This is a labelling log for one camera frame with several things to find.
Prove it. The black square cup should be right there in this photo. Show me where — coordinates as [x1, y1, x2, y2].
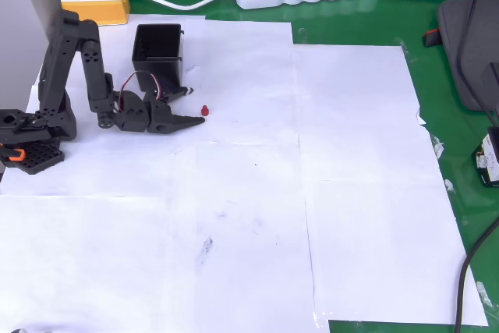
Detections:
[131, 23, 186, 94]

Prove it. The yellow cardboard box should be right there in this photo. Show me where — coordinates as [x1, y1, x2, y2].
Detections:
[61, 0, 132, 27]

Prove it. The small black white device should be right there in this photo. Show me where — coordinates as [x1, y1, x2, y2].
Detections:
[471, 126, 499, 189]

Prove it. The white paper sheet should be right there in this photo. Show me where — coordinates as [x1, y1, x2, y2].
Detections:
[183, 18, 301, 145]
[298, 122, 457, 186]
[171, 140, 331, 333]
[0, 194, 196, 333]
[303, 179, 489, 327]
[290, 44, 428, 135]
[0, 12, 207, 197]

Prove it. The orange black clamp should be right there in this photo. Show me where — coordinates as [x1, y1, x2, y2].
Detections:
[0, 144, 27, 163]

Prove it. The green desk mat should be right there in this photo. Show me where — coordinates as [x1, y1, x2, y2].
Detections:
[75, 0, 499, 333]

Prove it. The red black usb stick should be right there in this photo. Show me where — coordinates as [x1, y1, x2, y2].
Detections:
[423, 27, 444, 49]

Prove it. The red white servo wire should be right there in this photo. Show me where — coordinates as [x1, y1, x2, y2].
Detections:
[118, 70, 163, 112]

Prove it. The white power strip cable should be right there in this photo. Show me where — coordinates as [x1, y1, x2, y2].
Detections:
[126, 0, 237, 12]

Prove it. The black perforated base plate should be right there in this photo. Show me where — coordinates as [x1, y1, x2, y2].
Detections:
[0, 141, 65, 176]

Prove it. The thin black cable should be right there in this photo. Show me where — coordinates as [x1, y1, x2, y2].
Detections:
[455, 0, 499, 128]

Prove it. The thick black cable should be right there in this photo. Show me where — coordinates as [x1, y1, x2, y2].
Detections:
[453, 218, 499, 333]

